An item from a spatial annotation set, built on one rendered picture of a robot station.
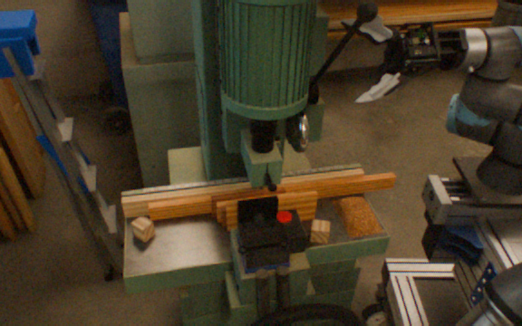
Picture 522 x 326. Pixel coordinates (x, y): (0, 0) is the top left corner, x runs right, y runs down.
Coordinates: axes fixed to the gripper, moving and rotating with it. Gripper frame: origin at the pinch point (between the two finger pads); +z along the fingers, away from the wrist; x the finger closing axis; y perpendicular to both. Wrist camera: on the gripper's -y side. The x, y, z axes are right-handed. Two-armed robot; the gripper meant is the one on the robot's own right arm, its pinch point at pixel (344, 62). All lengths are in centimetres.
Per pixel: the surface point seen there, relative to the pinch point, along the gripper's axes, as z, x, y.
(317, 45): -4.4, -13.9, -23.8
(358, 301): -13, 50, -48
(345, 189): -9.6, 20.4, -34.6
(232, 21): 19.6, -8.0, 1.9
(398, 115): -129, -40, -215
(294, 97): 8.5, 3.7, -6.2
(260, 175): 13.8, 15.6, -23.3
